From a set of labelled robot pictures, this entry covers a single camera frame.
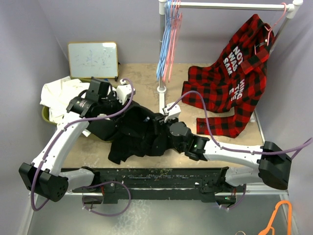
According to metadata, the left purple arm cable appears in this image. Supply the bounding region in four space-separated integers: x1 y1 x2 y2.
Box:
30 78 135 212

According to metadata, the pink wire hanger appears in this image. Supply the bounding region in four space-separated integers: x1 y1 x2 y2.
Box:
162 0 182 82

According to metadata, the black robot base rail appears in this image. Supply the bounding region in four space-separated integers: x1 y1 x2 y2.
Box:
74 167 245 205

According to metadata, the small whiteboard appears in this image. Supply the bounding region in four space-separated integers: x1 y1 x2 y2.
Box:
67 42 119 80

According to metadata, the white metal clothes rack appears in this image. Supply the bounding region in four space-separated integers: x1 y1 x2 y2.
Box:
156 0 303 114

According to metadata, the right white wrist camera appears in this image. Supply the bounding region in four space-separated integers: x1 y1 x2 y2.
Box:
162 102 181 122

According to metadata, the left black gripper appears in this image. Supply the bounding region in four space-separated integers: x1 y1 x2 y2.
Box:
99 92 127 122

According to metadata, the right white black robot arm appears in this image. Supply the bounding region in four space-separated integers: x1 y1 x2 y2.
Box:
152 115 292 191

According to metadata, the blue wire hanger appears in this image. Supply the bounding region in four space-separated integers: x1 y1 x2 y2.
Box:
156 0 172 82

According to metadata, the white cloth in basket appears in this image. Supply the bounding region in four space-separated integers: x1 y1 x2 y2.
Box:
40 76 89 125

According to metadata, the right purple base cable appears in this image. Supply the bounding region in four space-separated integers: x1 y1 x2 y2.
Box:
217 185 247 212

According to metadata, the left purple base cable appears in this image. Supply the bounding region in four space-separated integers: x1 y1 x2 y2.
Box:
82 180 132 216

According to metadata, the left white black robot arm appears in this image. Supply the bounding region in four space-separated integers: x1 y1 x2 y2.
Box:
19 78 135 211

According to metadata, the red black plaid shirt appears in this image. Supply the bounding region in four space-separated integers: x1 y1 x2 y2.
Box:
181 14 274 138

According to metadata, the pink hanger holding plaid shirt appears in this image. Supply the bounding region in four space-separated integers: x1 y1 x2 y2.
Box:
254 2 287 54

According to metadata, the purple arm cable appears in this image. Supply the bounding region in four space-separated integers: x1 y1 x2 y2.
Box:
30 78 135 212
167 90 313 160

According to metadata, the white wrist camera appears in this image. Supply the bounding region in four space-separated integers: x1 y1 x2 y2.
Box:
162 102 181 122
115 79 132 105

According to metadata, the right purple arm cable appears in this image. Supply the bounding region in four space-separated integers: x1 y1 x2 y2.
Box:
167 90 313 160

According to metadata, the olive green laundry basket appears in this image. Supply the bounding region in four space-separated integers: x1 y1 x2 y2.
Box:
42 79 116 126

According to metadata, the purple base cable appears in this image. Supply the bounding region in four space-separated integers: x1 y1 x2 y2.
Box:
217 185 247 212
82 180 132 216

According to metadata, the orange plastic hanger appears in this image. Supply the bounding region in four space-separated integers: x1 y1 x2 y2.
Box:
259 200 293 235

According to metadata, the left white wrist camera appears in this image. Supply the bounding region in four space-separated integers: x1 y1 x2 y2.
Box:
115 79 132 105

